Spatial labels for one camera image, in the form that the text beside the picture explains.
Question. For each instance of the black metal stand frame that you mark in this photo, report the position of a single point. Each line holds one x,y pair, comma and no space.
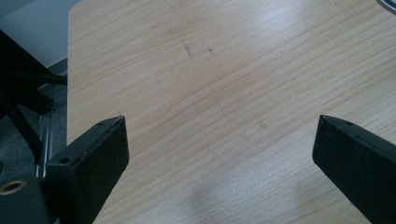
18,81

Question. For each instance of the silver aluminium rail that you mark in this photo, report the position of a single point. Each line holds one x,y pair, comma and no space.
45,140

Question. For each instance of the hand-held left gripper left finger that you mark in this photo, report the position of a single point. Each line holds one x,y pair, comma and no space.
90,161

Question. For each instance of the round metal rim object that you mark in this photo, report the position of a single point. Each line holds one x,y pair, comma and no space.
388,5

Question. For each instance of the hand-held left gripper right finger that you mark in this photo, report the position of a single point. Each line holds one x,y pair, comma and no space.
358,161

